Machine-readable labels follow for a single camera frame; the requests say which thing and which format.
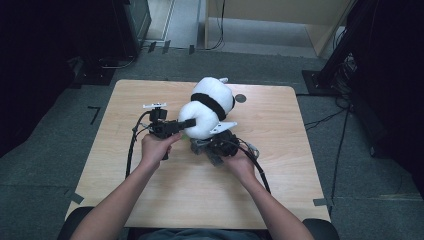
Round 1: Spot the panda plush toy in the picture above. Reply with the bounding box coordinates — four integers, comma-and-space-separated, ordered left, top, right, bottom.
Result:
177, 76, 236, 141

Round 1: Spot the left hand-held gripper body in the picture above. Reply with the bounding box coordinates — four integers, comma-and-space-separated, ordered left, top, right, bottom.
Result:
142, 102, 175, 140

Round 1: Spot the person's right hand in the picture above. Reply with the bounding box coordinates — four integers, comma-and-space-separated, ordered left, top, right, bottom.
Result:
221, 150, 258, 184

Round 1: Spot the black hanging cable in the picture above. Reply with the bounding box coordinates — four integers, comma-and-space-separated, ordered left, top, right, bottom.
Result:
204, 0, 226, 51

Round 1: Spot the black angled floor tape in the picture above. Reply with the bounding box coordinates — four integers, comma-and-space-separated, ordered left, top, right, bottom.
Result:
87, 105, 102, 126

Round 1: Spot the black equipment case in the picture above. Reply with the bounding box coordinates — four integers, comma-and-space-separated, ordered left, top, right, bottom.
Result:
113, 0, 153, 59

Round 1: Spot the dark curtain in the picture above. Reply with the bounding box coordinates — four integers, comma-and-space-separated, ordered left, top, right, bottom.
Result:
0, 0, 118, 158
349, 0, 424, 194

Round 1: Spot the long black floor cable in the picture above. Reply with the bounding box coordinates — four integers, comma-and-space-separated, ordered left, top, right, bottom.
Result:
329, 109, 351, 214

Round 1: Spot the black stand base plate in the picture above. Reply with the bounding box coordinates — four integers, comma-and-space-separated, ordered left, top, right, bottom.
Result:
68, 56, 118, 88

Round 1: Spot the light wooden cabinet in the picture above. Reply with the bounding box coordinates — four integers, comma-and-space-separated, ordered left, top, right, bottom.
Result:
203, 0, 354, 58

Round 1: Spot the person's left hand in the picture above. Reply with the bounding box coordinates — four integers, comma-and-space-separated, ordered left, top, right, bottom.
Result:
139, 131, 184, 170

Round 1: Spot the short black floor cable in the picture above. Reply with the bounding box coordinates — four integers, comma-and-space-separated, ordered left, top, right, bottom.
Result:
304, 108, 348, 130

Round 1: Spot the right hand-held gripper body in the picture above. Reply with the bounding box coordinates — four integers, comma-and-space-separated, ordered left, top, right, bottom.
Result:
208, 121, 240, 158

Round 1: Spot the black metal stand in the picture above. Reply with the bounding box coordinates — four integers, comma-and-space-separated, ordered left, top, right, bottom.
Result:
301, 0, 381, 96

